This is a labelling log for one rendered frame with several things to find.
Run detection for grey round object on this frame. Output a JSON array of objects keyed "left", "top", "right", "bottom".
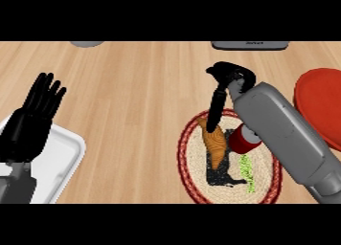
[{"left": 69, "top": 40, "right": 106, "bottom": 49}]

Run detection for woven placemat with red rim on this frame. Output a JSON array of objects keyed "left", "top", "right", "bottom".
[{"left": 177, "top": 107, "right": 284, "bottom": 205}]

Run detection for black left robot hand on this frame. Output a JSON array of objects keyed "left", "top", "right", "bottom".
[{"left": 0, "top": 72, "right": 69, "bottom": 164}]

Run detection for red can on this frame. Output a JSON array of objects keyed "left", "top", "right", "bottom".
[{"left": 227, "top": 123, "right": 264, "bottom": 155}]

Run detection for orange-brown croissant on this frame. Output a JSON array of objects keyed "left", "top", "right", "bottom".
[{"left": 196, "top": 117, "right": 225, "bottom": 170}]

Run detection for red bowl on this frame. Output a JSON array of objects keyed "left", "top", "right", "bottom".
[{"left": 292, "top": 67, "right": 341, "bottom": 156}]

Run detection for dark grey appliance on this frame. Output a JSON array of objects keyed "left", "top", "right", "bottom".
[{"left": 211, "top": 40, "right": 289, "bottom": 52}]

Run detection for white rectangular tray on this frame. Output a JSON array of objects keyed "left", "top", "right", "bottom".
[{"left": 0, "top": 115, "right": 87, "bottom": 205}]

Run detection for green vegetable stalk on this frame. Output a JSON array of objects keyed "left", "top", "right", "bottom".
[{"left": 237, "top": 154, "right": 256, "bottom": 194}]

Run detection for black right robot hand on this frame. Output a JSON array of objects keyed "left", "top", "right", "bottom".
[{"left": 203, "top": 60, "right": 258, "bottom": 134}]

